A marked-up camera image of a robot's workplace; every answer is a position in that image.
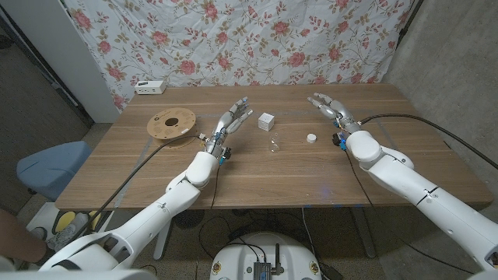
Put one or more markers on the white robot torso base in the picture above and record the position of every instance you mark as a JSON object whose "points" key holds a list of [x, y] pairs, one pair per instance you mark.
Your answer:
{"points": [[241, 256]]}

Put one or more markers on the white cabinet panel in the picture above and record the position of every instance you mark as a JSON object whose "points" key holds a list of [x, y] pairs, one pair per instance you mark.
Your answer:
{"points": [[58, 46]]}

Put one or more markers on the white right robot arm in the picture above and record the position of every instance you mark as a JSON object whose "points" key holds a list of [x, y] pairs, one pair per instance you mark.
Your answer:
{"points": [[428, 194]]}

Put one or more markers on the black backdrop pole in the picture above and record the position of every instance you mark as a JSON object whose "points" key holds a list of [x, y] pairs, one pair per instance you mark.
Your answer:
{"points": [[408, 17]]}

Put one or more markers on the person's bare forearm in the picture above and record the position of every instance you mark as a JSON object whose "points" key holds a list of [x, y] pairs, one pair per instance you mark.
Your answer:
{"points": [[17, 237]]}

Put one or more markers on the grey table leg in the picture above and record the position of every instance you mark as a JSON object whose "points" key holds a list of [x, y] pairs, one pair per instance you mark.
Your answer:
{"points": [[363, 233]]}

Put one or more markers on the black power brick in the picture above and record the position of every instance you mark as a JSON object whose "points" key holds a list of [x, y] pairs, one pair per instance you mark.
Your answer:
{"points": [[330, 272]]}

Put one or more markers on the blue stool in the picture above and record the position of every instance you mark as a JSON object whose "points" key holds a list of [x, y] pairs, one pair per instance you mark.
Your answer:
{"points": [[50, 167]]}

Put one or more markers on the white cube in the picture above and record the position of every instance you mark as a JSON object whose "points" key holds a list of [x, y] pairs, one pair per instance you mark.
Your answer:
{"points": [[266, 121]]}

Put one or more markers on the white power strip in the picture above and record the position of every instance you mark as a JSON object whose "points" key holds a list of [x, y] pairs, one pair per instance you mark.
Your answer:
{"points": [[149, 87]]}

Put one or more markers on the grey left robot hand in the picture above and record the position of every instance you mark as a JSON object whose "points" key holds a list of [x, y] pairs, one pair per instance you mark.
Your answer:
{"points": [[225, 126]]}

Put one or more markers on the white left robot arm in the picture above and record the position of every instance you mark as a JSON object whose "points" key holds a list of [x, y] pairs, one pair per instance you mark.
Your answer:
{"points": [[148, 218]]}

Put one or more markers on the clear medicine bottle white cap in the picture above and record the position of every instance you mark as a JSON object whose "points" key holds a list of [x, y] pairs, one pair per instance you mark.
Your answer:
{"points": [[275, 144]]}

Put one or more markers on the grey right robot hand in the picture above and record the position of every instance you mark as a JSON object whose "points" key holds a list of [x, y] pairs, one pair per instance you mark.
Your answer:
{"points": [[336, 110]]}

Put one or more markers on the white table leg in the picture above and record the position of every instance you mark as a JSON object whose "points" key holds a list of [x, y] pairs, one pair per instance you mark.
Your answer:
{"points": [[161, 241]]}

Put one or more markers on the cardboard filament reel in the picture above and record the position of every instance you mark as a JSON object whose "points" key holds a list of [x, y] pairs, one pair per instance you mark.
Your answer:
{"points": [[167, 118]]}

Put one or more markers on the floral backdrop cloth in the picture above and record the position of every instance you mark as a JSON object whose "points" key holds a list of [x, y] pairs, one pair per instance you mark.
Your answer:
{"points": [[241, 46]]}

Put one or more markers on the white sneaker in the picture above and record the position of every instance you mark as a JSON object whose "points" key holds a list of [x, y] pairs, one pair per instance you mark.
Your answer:
{"points": [[68, 233]]}

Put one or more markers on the black round floor base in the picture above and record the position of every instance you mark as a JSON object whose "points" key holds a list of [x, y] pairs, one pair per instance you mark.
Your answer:
{"points": [[190, 218]]}

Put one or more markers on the grey electronics module with antenna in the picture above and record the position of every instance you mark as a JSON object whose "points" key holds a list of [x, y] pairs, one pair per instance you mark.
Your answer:
{"points": [[261, 270]]}

